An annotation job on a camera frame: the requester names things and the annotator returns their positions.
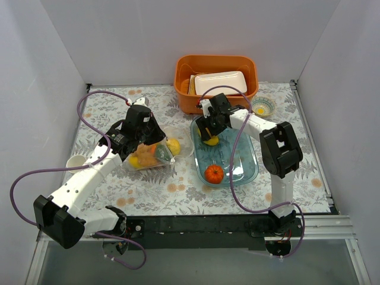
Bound yellow mango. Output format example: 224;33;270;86
203;136;219;146

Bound bright yellow lemon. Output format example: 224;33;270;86
128;156;141;169

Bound pale yellow lemon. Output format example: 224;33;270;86
166;138;181;156

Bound clear zip top bag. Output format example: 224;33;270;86
123;125;194;170

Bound small orange pumpkin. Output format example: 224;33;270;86
204;164;224;184

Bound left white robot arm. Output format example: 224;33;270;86
33;104;166;249

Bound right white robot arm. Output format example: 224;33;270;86
196;93;303;236

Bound white rectangular tray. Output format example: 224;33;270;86
195;71;248;96

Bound tan plates in basin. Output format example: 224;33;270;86
180;74;197;95

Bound small patterned bowl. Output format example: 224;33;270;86
251;96;276;118

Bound floral tablecloth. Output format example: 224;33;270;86
72;83;330;216

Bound white cup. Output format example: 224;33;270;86
66;154;87;168

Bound clear blue glass dish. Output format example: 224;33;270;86
190;120;259;188

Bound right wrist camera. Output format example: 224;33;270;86
197;99;212;118

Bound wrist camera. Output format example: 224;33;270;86
126;97;149;107
197;99;212;118

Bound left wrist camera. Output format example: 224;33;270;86
126;97;149;107

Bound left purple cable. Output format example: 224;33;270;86
9;90;148;270

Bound purple cable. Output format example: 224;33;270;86
9;90;148;270
198;85;305;258

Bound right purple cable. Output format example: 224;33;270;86
198;85;305;258

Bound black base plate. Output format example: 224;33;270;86
91;212;305;258

